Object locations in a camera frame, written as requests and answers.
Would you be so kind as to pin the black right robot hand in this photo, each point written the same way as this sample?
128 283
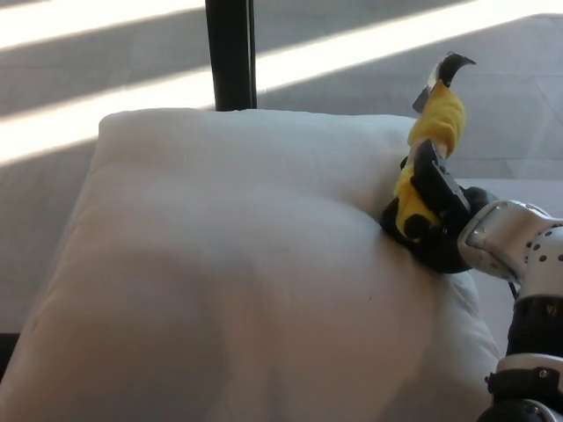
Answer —
433 206

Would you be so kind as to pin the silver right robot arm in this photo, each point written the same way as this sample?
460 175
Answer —
523 281

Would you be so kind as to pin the white pillow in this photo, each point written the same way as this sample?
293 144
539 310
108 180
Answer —
246 272

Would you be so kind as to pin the black vertical post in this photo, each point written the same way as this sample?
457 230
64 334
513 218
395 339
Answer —
231 53

